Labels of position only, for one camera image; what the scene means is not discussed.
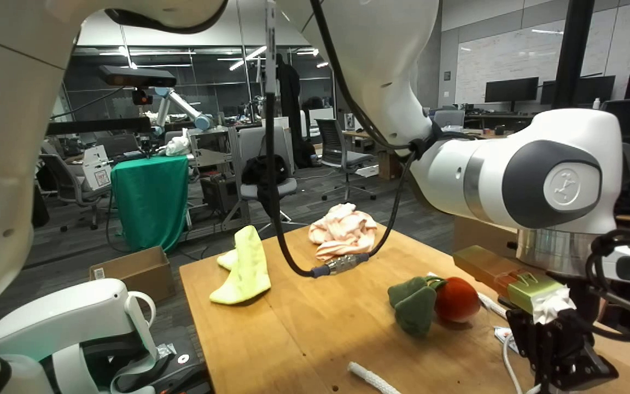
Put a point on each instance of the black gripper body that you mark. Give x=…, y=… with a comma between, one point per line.
x=556, y=335

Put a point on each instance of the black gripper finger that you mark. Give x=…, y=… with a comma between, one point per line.
x=585, y=369
x=544, y=374

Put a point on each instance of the peach shirt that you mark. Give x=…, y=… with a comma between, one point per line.
x=343, y=231

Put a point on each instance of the yellow-green towel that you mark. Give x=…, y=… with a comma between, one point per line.
x=248, y=269

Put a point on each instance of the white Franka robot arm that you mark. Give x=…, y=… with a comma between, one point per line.
x=475, y=175

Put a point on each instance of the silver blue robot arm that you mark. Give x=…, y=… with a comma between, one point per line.
x=180, y=116

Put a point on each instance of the red cloth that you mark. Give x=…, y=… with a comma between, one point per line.
x=457, y=299

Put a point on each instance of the cardboard box with black tape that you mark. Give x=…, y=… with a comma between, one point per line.
x=487, y=234

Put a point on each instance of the black pole with base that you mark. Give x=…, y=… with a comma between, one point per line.
x=574, y=51

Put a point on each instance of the white chair with black bag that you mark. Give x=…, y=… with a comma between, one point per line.
x=285, y=172

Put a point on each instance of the small open cardboard box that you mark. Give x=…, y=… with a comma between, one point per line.
x=137, y=275

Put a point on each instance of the dark green draped cloth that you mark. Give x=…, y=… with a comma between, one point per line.
x=152, y=200

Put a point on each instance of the white paper sign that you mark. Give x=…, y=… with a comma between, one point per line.
x=97, y=166

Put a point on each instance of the black boom bar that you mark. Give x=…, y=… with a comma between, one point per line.
x=97, y=125

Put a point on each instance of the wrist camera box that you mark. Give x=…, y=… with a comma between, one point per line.
x=519, y=280

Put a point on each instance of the wall whiteboard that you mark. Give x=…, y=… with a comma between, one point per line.
x=513, y=61

